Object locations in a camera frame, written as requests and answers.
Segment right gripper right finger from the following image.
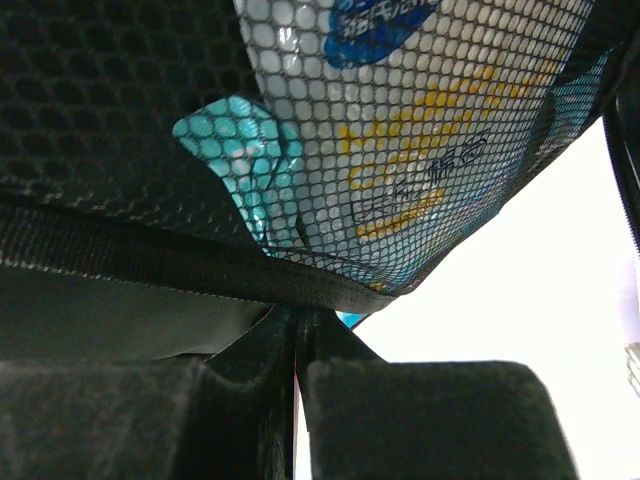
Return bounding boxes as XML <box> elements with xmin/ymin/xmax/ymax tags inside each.
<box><xmin>297</xmin><ymin>309</ymin><xmax>400</xmax><ymax>479</ymax></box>

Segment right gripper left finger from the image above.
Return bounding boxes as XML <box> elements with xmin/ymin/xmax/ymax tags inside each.
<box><xmin>171</xmin><ymin>307</ymin><xmax>295</xmax><ymax>479</ymax></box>

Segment red black medicine case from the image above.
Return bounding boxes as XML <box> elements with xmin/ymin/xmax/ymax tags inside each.
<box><xmin>1</xmin><ymin>1</ymin><xmax>639</xmax><ymax>361</ymax></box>

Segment teal swab pieces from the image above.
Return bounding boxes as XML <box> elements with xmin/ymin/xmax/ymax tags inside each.
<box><xmin>172</xmin><ymin>96</ymin><xmax>306</xmax><ymax>258</ymax></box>

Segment blue yellow plaster pack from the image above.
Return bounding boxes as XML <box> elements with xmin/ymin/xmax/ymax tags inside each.
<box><xmin>235</xmin><ymin>1</ymin><xmax>595</xmax><ymax>293</ymax></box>

